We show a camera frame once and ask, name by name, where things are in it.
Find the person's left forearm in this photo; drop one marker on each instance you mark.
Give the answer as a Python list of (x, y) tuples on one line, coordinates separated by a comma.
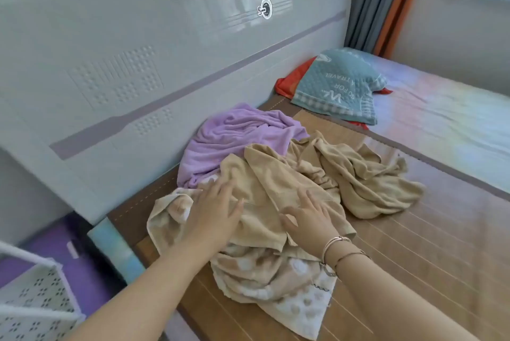
[(139, 305)]

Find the white glossy headboard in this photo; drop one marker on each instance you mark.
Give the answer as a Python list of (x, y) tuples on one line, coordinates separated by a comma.
[(119, 34)]

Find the purple floor mat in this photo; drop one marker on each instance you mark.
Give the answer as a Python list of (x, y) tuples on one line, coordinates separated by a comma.
[(79, 273)]

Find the round silver headboard emblem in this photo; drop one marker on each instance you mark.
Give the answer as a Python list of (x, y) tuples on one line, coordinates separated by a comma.
[(266, 8)]

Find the teal quilted pillow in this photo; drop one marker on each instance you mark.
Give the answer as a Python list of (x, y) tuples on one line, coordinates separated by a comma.
[(338, 82)]

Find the purple towel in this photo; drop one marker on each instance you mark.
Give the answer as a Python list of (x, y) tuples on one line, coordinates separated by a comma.
[(231, 137)]

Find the white plastic shelf rack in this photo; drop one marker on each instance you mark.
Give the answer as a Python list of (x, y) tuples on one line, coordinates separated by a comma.
[(36, 293)]

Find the person's right forearm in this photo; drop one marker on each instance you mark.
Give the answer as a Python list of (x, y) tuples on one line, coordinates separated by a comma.
[(390, 305)]

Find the red cloth under pillow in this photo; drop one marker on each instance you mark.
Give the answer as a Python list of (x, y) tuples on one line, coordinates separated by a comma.
[(293, 78)]

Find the grey orange curtain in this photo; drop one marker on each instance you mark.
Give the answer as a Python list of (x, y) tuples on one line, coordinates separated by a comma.
[(370, 2)]

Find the beige white patterned towel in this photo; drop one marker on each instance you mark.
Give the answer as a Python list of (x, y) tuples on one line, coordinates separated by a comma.
[(279, 285)]

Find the plain tan towel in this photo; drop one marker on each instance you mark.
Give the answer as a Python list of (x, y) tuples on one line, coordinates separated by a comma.
[(279, 177)]

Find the person's left hand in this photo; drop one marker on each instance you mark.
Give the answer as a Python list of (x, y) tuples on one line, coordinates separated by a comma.
[(211, 221)]

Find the pastel rainbow bed sheet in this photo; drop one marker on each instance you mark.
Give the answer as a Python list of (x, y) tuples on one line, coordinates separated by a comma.
[(438, 113)]

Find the brown bamboo sleeping mat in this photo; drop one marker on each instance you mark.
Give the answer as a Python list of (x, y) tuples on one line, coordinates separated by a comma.
[(418, 253)]

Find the person's right hand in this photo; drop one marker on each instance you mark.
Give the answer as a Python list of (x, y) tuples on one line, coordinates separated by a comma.
[(314, 229)]

